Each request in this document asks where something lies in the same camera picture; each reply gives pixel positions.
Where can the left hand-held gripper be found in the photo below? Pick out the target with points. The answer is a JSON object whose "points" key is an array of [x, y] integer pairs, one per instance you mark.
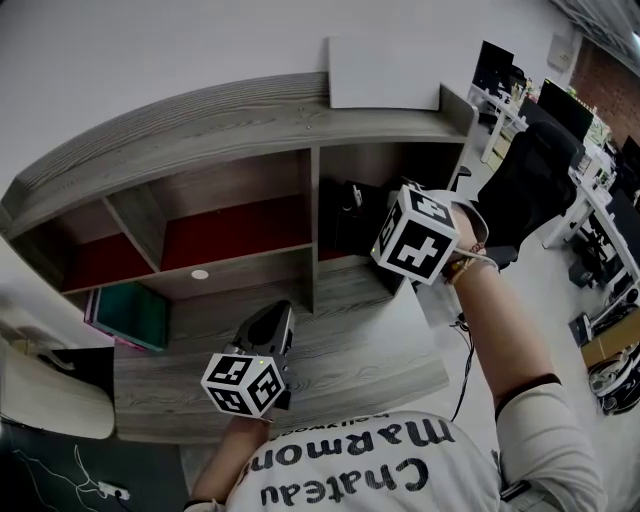
{"points": [[240, 385]]}

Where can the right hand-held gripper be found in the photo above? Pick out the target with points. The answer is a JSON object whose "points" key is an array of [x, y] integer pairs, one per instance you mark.
{"points": [[415, 240]]}

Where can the black box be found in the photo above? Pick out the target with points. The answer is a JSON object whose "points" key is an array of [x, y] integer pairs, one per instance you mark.
{"points": [[350, 225]]}

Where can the person's left forearm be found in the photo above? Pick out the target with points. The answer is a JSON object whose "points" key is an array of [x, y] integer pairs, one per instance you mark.
{"points": [[235, 450]]}

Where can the person's right forearm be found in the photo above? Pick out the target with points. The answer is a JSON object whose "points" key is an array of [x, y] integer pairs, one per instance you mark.
{"points": [[505, 340]]}

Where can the grey desk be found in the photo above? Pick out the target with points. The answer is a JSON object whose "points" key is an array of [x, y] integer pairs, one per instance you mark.
{"points": [[350, 360]]}

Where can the black office chair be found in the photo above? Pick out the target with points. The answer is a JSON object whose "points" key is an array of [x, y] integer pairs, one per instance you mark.
{"points": [[530, 190]]}

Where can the white office desk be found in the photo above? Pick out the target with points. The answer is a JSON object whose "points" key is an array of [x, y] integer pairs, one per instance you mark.
{"points": [[595, 205]]}

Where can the grey wooden desk hutch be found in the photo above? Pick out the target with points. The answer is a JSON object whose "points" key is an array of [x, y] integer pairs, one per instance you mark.
{"points": [[225, 130]]}

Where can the teal book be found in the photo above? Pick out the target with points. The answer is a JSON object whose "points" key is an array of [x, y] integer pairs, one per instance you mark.
{"points": [[132, 315]]}

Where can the person's white printed shirt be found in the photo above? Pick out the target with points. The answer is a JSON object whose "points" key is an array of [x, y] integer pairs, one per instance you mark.
{"points": [[375, 465]]}

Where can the white flat board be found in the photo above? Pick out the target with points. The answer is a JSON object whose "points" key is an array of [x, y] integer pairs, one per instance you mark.
{"points": [[380, 75]]}

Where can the small black monitor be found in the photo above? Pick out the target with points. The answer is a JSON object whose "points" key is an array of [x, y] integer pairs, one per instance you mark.
{"points": [[492, 65]]}

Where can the large black monitor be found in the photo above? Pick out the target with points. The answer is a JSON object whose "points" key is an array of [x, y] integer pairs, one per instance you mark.
{"points": [[565, 107]]}

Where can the white power strip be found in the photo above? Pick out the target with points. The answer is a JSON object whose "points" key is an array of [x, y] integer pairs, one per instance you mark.
{"points": [[114, 490]]}

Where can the cardboard box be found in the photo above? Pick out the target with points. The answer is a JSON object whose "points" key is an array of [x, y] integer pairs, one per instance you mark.
{"points": [[607, 352]]}

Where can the black white patterned item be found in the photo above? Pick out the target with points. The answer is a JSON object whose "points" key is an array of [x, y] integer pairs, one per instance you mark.
{"points": [[615, 385]]}

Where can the wall notice board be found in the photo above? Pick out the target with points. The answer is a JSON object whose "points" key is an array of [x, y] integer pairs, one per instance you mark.
{"points": [[561, 52]]}

